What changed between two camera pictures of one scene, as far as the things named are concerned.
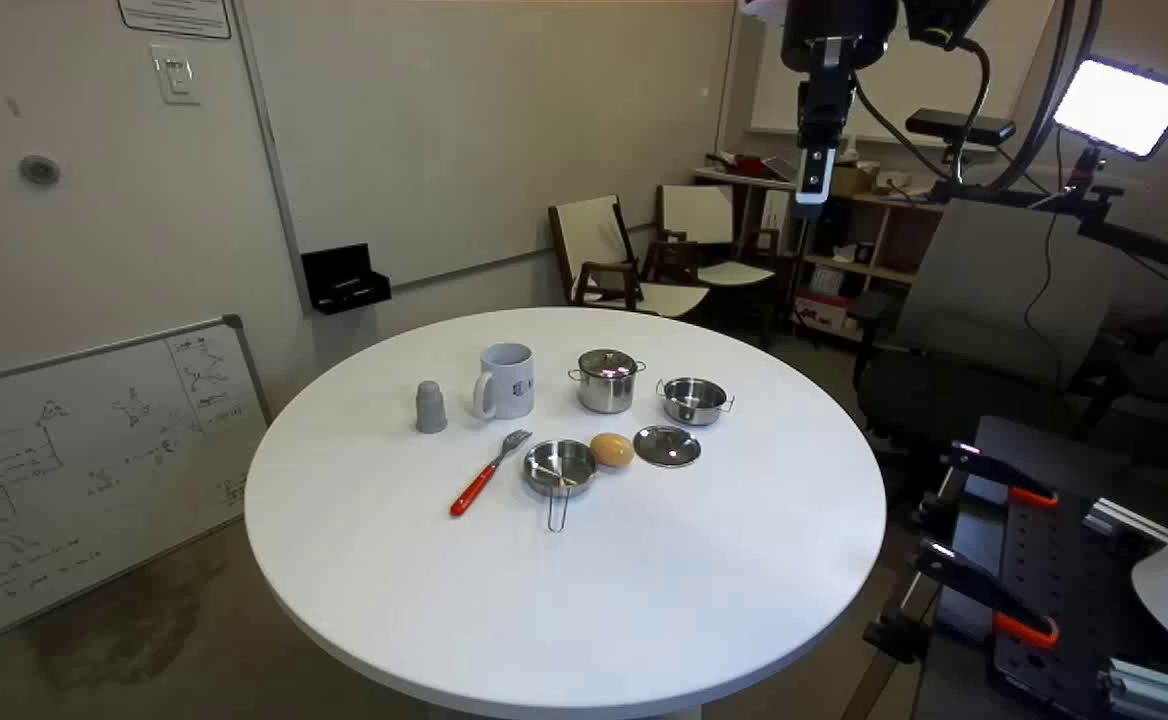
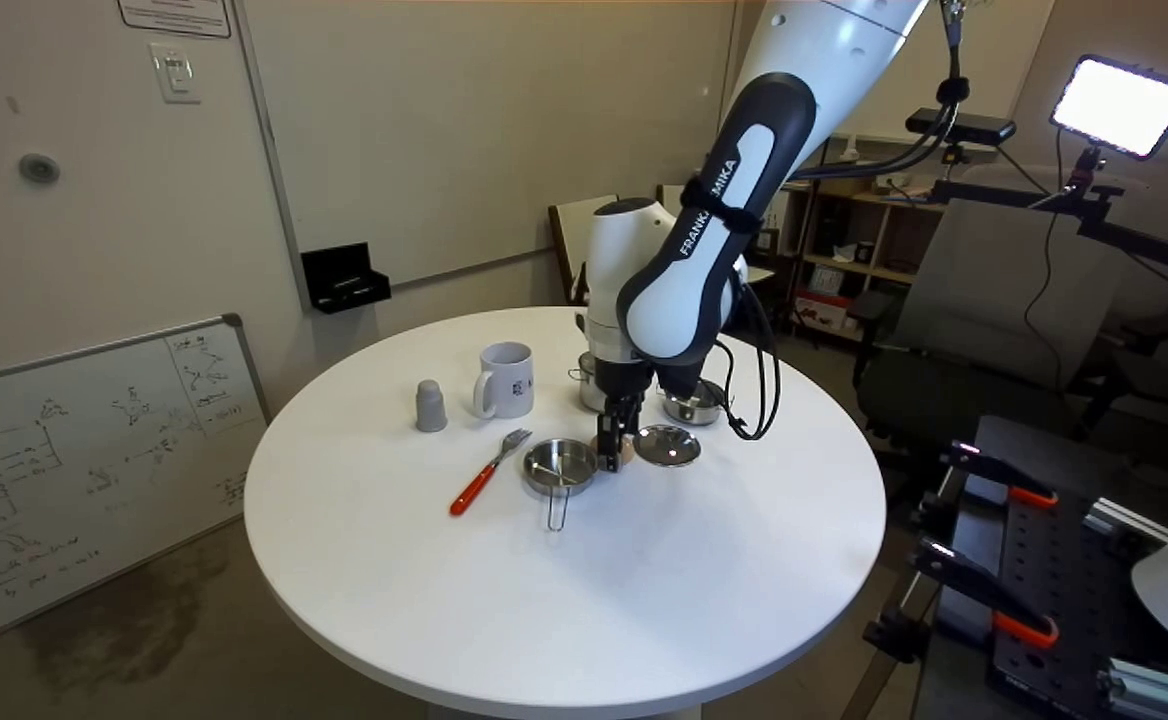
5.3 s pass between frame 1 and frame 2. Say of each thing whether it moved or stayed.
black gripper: moved
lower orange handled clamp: stayed
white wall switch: stayed
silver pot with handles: stayed
